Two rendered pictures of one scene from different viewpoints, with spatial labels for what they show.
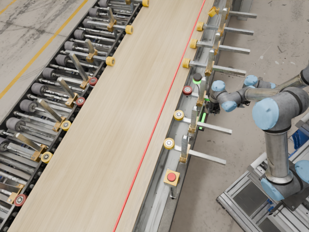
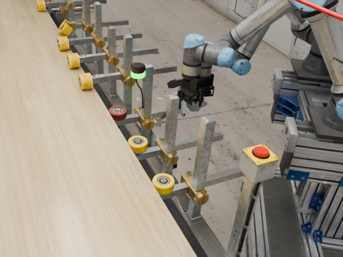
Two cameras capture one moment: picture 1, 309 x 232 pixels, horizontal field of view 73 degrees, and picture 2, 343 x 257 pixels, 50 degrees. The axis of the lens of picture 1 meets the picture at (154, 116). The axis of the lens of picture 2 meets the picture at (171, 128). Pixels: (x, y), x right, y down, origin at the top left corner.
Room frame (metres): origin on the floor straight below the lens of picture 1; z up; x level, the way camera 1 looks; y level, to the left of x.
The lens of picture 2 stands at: (0.07, 0.76, 1.81)
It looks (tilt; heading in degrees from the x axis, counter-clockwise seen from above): 35 degrees down; 302
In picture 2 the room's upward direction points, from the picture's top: 5 degrees clockwise
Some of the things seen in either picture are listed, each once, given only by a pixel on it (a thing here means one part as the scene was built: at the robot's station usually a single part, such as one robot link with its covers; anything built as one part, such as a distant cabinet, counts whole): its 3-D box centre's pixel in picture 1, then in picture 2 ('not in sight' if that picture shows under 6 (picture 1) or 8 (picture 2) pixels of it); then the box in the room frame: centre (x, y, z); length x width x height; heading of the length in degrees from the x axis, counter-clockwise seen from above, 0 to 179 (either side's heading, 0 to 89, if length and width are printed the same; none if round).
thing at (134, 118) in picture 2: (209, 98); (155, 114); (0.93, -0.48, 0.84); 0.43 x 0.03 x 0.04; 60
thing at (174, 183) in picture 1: (171, 178); (258, 164); (0.27, -0.02, 1.18); 0.07 x 0.07 x 0.08; 60
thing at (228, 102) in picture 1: (229, 101); (219, 54); (0.63, -0.45, 1.26); 0.11 x 0.11 x 0.08; 12
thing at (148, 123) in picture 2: (200, 98); (143, 118); (0.95, -0.41, 0.85); 0.14 x 0.06 x 0.05; 150
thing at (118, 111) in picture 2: (187, 93); (118, 119); (1.03, -0.31, 0.85); 0.08 x 0.08 x 0.11
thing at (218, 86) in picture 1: (217, 89); (194, 50); (0.72, -0.41, 1.26); 0.09 x 0.08 x 0.11; 12
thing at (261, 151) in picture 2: (171, 176); (261, 152); (0.27, -0.02, 1.22); 0.04 x 0.04 x 0.02
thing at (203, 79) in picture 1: (201, 97); (146, 111); (0.93, -0.40, 0.90); 0.04 x 0.04 x 0.48; 60
